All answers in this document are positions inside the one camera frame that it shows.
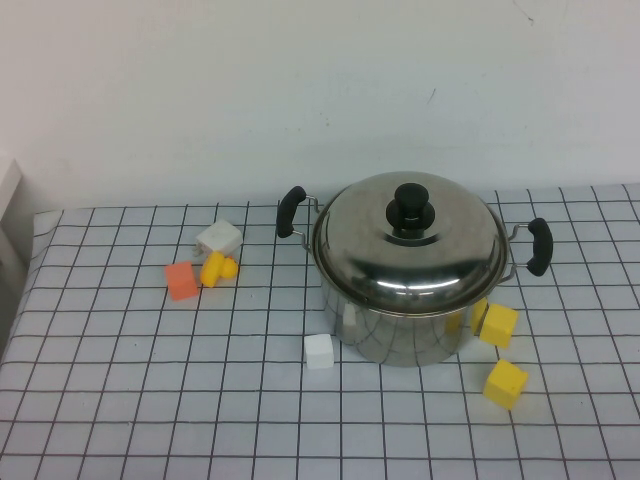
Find stainless steel lid black knob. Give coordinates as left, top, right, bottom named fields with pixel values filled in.
left=312, top=170, right=511, bottom=317

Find white power adapter plug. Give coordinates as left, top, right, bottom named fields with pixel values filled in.
left=192, top=218, right=244, bottom=259

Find yellow toy duck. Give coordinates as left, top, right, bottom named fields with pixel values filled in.
left=199, top=250, right=240, bottom=289

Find white foam cube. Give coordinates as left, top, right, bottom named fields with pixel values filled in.
left=303, top=333, right=335, bottom=371

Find orange foam cube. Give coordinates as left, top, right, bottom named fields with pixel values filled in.
left=164, top=260, right=199, bottom=302

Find yellow foam cube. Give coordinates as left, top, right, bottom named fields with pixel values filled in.
left=479, top=303, right=520, bottom=349
left=482, top=358, right=530, bottom=412

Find white black grid tablecloth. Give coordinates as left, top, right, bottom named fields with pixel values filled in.
left=0, top=183, right=640, bottom=480

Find white furniture panel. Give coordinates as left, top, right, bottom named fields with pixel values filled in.
left=0, top=158, right=36, bottom=346

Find stainless steel pot black handles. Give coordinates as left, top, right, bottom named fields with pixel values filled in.
left=275, top=185, right=554, bottom=370

